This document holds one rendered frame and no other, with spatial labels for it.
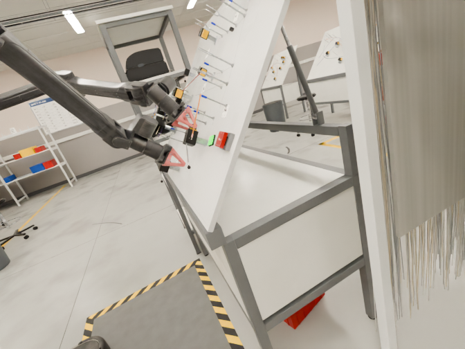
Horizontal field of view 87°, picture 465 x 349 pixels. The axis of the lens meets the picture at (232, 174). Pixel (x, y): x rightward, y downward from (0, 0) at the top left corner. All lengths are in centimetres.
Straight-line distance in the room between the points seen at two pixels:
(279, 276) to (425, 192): 54
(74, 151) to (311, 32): 926
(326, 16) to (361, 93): 1116
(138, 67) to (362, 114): 169
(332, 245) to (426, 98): 63
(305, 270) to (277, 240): 20
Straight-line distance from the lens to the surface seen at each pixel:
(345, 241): 114
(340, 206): 104
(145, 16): 201
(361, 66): 52
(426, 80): 70
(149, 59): 202
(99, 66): 868
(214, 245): 80
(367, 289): 141
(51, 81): 80
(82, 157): 878
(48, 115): 883
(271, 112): 548
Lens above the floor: 125
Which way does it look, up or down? 20 degrees down
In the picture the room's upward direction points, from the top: 18 degrees counter-clockwise
